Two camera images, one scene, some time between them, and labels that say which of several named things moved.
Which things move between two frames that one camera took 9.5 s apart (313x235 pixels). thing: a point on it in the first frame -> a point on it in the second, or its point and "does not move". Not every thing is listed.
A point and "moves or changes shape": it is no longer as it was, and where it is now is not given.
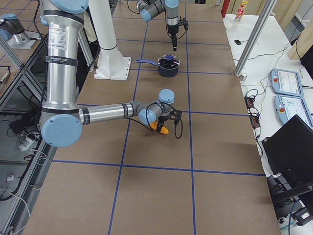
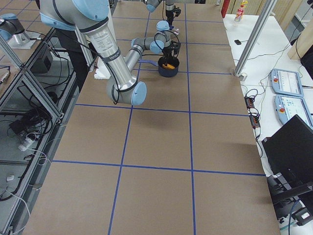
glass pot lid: (168, 61) moves or changes shape
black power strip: (254, 114) does not move
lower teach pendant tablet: (287, 106) does not move
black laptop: (289, 151) does not move
